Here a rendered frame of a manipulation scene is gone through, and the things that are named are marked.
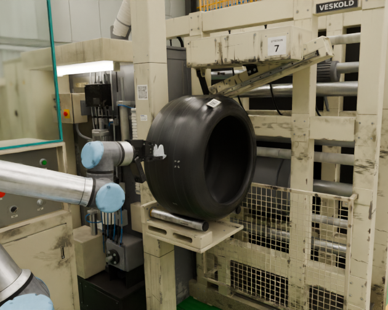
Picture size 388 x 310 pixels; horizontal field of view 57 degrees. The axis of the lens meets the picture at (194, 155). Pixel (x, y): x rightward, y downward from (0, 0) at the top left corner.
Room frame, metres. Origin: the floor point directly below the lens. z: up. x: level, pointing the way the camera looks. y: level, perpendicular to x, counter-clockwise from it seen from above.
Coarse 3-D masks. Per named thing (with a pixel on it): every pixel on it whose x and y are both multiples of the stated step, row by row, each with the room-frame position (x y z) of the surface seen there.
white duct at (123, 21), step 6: (126, 0) 2.31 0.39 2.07; (126, 6) 2.32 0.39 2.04; (120, 12) 2.35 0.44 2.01; (126, 12) 2.33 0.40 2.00; (120, 18) 2.36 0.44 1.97; (126, 18) 2.35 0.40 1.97; (114, 24) 2.41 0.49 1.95; (120, 24) 2.37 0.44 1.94; (126, 24) 2.37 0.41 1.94; (114, 30) 2.40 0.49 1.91; (120, 30) 2.38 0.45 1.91; (126, 30) 2.39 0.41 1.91
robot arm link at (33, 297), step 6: (30, 294) 0.98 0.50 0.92; (12, 300) 0.94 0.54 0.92; (18, 300) 0.95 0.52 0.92; (24, 300) 0.95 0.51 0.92; (30, 300) 0.95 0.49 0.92; (36, 300) 0.95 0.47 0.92; (42, 300) 0.95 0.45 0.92; (48, 300) 0.95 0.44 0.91; (6, 306) 0.91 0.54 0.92; (12, 306) 0.92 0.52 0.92; (18, 306) 0.92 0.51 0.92; (24, 306) 0.92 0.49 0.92; (30, 306) 0.92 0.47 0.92; (36, 306) 0.92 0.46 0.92; (42, 306) 0.92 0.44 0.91; (48, 306) 0.92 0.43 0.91
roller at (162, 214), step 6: (156, 210) 1.72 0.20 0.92; (162, 210) 1.71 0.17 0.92; (156, 216) 1.70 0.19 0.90; (162, 216) 1.68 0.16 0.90; (168, 216) 1.65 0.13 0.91; (174, 216) 1.63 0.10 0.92; (180, 216) 1.62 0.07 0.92; (174, 222) 1.63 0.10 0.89; (180, 222) 1.60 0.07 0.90; (186, 222) 1.58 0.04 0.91; (192, 222) 1.56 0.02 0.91; (198, 222) 1.54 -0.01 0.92; (204, 222) 1.53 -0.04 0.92; (198, 228) 1.53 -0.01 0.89; (204, 228) 1.52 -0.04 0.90
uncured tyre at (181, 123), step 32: (192, 96) 1.68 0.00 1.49; (224, 96) 1.66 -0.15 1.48; (160, 128) 1.54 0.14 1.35; (192, 128) 1.46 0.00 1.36; (224, 128) 1.94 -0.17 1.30; (160, 160) 1.48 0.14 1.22; (192, 160) 1.42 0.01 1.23; (224, 160) 1.96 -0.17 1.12; (160, 192) 1.52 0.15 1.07; (192, 192) 1.43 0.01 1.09; (224, 192) 1.84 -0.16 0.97
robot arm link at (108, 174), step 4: (88, 172) 1.18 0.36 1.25; (92, 172) 1.16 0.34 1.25; (96, 172) 1.16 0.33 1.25; (100, 172) 1.16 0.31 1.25; (104, 172) 1.17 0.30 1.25; (108, 172) 1.18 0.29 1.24; (112, 172) 1.20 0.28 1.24; (88, 176) 1.17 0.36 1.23; (92, 176) 1.16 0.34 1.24; (96, 176) 1.16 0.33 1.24; (100, 176) 1.16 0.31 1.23; (104, 176) 1.17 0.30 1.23; (108, 176) 1.18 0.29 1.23; (112, 176) 1.20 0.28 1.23; (112, 180) 1.19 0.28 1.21
